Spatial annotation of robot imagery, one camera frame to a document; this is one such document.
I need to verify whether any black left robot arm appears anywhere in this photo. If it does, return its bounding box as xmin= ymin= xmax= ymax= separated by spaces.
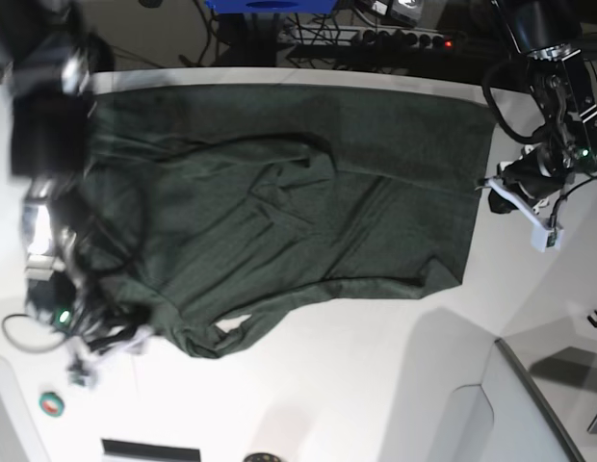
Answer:
xmin=481 ymin=1 xmax=597 ymax=208

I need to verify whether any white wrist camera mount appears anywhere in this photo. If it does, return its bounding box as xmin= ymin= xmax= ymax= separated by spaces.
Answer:
xmin=476 ymin=177 xmax=564 ymax=253
xmin=66 ymin=324 xmax=155 ymax=388

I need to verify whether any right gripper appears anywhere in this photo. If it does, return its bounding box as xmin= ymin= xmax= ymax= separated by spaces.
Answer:
xmin=52 ymin=293 xmax=152 ymax=353

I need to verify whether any black round knob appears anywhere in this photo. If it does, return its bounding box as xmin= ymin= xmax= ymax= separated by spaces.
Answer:
xmin=244 ymin=452 xmax=282 ymax=462

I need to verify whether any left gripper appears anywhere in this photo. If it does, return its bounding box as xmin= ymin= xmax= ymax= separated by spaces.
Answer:
xmin=488 ymin=151 xmax=573 ymax=215

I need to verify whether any dark green t-shirt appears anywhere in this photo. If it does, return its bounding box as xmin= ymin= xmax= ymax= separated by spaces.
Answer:
xmin=73 ymin=85 xmax=494 ymax=359

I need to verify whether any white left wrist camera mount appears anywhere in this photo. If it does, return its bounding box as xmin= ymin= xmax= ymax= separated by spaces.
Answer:
xmin=476 ymin=177 xmax=564 ymax=253

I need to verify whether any green red round button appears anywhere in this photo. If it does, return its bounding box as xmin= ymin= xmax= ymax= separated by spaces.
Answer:
xmin=39 ymin=392 xmax=65 ymax=418

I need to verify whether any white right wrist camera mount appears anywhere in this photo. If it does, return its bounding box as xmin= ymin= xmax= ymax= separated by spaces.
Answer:
xmin=66 ymin=324 xmax=155 ymax=388

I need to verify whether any black white label plate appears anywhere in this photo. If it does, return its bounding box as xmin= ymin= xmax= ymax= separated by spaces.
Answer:
xmin=101 ymin=439 xmax=201 ymax=462

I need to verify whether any grey power strip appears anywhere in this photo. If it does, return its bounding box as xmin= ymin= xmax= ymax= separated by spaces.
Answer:
xmin=279 ymin=23 xmax=465 ymax=52

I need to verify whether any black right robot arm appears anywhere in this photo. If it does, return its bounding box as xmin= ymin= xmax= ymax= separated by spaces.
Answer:
xmin=0 ymin=1 xmax=152 ymax=358

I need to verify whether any blue plastic bin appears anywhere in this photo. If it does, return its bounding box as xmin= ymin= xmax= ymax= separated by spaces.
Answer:
xmin=205 ymin=0 xmax=337 ymax=14

